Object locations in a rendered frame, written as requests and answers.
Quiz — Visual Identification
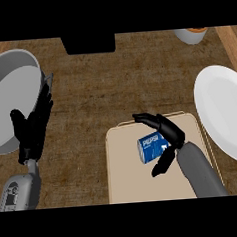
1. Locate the white plate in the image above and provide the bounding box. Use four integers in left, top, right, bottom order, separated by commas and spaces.
191, 63, 237, 168

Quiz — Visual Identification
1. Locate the black appliance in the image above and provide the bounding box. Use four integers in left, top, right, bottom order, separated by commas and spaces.
60, 34, 117, 56

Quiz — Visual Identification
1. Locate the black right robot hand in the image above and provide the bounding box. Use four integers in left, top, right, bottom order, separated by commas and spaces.
131, 110, 190, 179

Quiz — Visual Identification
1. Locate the blue soda can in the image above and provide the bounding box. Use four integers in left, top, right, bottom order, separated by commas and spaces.
136, 130, 172, 165

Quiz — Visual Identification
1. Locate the white cup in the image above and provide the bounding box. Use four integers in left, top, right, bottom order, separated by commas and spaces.
172, 27, 210, 47

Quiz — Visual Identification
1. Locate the pale wooden board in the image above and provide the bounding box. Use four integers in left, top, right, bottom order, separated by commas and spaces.
213, 25, 237, 79

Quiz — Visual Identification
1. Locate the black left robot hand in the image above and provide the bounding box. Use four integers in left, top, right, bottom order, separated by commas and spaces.
7, 82, 58, 167

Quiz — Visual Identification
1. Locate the grey pan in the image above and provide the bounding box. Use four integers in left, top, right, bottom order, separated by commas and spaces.
0, 46, 60, 156

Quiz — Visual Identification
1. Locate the beige tray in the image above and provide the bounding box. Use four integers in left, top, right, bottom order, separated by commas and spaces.
102, 107, 227, 205

